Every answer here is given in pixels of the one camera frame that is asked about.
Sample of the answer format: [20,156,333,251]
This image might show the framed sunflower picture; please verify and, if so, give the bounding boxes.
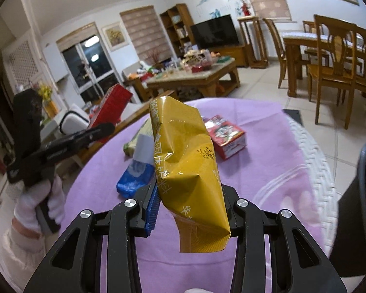
[102,21,129,52]

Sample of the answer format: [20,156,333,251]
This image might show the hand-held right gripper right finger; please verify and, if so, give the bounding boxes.
[223,185,348,293]

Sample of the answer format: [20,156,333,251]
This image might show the plain red box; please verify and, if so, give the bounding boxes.
[88,83,133,144]

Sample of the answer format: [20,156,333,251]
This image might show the wooden armchair with grey cushion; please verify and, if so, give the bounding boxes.
[122,63,153,103]

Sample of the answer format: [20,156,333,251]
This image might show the white wicker table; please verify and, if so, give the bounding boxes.
[285,116,340,252]

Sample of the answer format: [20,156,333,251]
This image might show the white lattice cabinet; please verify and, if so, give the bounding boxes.
[1,40,45,98]

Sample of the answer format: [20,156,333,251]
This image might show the wooden bookshelf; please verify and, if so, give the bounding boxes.
[159,4,199,60]

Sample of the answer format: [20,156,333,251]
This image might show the dark flat board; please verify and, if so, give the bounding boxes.
[282,109,302,126]

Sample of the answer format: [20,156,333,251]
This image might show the person's left forearm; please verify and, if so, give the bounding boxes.
[0,218,51,285]

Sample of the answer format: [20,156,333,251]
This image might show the yellow flowers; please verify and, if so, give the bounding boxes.
[37,83,54,102]

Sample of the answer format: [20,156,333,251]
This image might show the tall wooden plant stand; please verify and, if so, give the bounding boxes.
[237,16,269,68]

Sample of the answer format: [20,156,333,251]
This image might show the yellow snack bag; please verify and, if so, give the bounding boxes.
[148,96,231,253]

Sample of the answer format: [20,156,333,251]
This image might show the white armchair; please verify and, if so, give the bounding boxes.
[53,102,92,138]

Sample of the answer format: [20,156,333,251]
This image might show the wooden television stand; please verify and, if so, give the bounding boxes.
[201,44,248,68]

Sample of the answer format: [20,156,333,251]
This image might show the white standing air conditioner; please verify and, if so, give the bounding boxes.
[43,43,69,83]

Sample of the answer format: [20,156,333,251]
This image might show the pile of assorted small items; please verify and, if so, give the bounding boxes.
[137,49,235,77]

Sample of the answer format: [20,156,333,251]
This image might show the red box with cartoon print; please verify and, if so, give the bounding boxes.
[205,115,247,160]

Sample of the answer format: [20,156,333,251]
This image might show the black trash bin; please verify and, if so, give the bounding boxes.
[338,137,366,278]

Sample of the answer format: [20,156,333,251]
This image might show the black flat television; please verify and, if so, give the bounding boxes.
[190,14,240,49]

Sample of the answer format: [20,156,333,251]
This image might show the person's left hand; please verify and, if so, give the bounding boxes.
[14,175,66,235]

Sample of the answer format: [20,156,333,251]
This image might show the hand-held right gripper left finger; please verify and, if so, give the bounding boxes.
[24,181,159,293]

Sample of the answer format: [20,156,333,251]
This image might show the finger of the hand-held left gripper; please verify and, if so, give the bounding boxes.
[61,123,115,147]

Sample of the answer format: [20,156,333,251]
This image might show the blue tissue packet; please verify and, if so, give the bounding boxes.
[116,134,157,199]

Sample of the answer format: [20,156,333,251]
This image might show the glass balcony door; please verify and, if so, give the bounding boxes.
[61,35,116,104]

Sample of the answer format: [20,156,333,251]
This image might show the wooden coffee table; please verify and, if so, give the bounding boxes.
[146,58,241,99]

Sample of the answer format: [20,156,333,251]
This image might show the green yellow snack packet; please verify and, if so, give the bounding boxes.
[123,119,154,157]

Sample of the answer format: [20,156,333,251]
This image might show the brown striped door blind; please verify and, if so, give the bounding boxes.
[55,22,100,52]

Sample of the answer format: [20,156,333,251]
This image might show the purple tablecloth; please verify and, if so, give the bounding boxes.
[61,98,339,293]

